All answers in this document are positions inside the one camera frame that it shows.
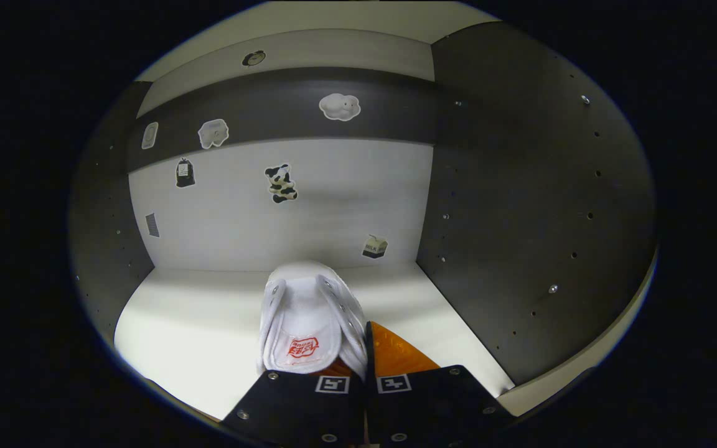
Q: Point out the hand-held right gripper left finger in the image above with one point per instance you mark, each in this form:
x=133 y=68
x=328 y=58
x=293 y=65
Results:
x=296 y=404

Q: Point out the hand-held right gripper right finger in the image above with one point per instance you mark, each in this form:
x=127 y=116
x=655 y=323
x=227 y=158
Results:
x=433 y=404

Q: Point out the white canvas shoe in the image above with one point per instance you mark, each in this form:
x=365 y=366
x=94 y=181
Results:
x=305 y=311

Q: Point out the white and grey shoe cabinet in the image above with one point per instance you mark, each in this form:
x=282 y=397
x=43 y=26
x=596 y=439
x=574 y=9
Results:
x=520 y=218

